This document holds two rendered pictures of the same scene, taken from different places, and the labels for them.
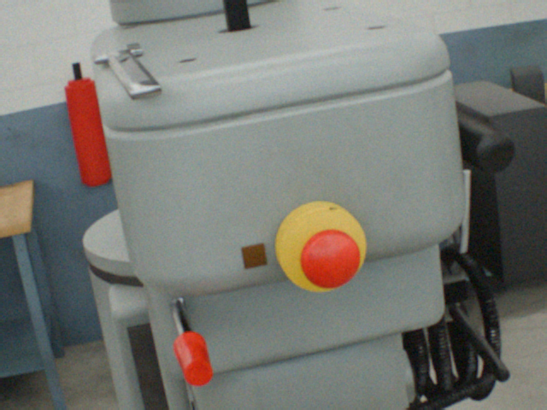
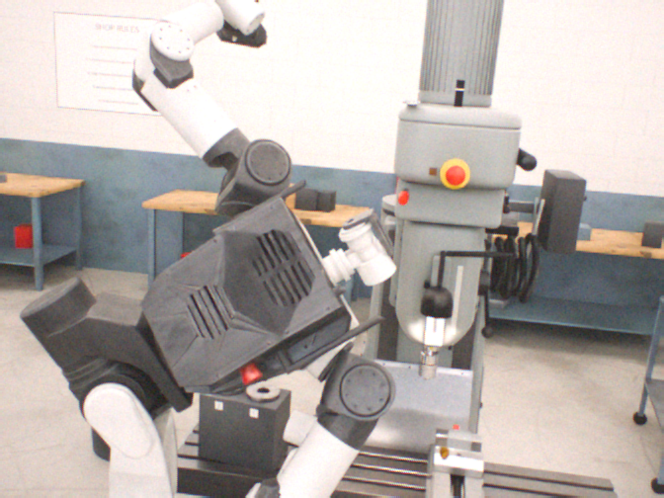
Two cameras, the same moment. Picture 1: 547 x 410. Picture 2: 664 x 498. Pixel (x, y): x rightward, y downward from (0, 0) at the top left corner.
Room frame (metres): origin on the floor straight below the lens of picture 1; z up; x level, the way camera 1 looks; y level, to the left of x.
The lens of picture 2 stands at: (-0.61, -0.15, 1.92)
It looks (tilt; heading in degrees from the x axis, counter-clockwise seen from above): 14 degrees down; 14
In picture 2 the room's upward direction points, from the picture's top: 4 degrees clockwise
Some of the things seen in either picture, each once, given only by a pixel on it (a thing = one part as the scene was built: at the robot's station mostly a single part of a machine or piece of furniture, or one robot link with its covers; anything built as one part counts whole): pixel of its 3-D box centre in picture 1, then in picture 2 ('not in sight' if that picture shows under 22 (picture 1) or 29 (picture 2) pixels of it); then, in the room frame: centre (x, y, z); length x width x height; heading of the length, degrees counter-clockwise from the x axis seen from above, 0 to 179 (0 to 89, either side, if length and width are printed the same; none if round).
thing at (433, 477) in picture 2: not in sight; (456, 467); (0.94, -0.10, 0.97); 0.35 x 0.15 x 0.11; 6
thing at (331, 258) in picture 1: (328, 256); (455, 175); (0.70, -0.03, 1.76); 0.04 x 0.03 x 0.04; 98
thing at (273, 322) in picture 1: (267, 243); (447, 192); (0.99, 0.01, 1.68); 0.34 x 0.24 x 0.10; 8
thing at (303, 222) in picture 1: (320, 246); (455, 173); (0.72, -0.03, 1.76); 0.06 x 0.02 x 0.06; 98
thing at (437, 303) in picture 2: not in sight; (438, 299); (0.76, -0.02, 1.47); 0.07 x 0.07 x 0.06
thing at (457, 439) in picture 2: not in sight; (458, 444); (0.97, -0.10, 1.02); 0.06 x 0.05 x 0.06; 96
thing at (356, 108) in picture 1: (249, 114); (453, 140); (0.97, 0.00, 1.81); 0.47 x 0.26 x 0.16; 8
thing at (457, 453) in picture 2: not in sight; (457, 461); (0.91, -0.11, 1.00); 0.12 x 0.06 x 0.04; 96
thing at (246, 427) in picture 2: not in sight; (244, 420); (0.87, 0.47, 1.01); 0.22 x 0.12 x 0.20; 90
